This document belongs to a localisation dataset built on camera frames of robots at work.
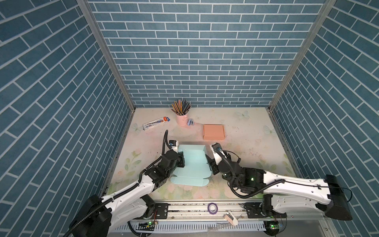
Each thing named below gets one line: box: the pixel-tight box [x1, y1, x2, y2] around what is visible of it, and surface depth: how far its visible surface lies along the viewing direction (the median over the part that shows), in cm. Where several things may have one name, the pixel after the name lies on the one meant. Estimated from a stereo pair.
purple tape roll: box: [207, 202, 219, 215], surface depth 76 cm
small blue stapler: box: [187, 118, 195, 126], surface depth 110 cm
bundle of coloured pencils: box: [170, 99, 192, 116], surface depth 106 cm
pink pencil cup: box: [175, 113, 189, 126], surface depth 107 cm
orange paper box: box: [202, 123, 226, 141], surface depth 104 cm
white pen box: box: [142, 116, 171, 131], surface depth 110 cm
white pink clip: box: [223, 210, 239, 227], surface depth 71 cm
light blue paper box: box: [170, 144, 212, 187], surface depth 77 cm
